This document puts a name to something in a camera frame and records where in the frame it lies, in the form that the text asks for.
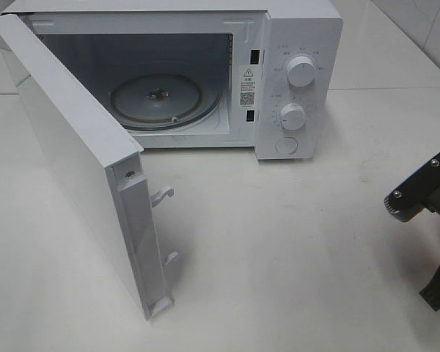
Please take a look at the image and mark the round white door button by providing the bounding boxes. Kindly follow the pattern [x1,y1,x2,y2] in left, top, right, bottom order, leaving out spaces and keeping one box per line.
[275,137,298,155]

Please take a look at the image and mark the glass microwave turntable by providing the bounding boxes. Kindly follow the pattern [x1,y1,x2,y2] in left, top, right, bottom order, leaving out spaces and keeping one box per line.
[110,73,221,131]

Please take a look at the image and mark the white microwave knob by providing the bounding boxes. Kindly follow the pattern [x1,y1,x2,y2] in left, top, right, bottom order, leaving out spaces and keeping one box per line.
[286,55,317,88]
[279,103,307,131]

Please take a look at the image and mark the white microwave door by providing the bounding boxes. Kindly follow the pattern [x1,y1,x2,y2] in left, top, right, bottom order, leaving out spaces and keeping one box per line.
[0,14,174,319]

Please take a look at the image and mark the white microwave oven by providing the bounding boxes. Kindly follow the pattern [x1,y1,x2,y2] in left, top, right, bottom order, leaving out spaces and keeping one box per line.
[0,1,343,160]

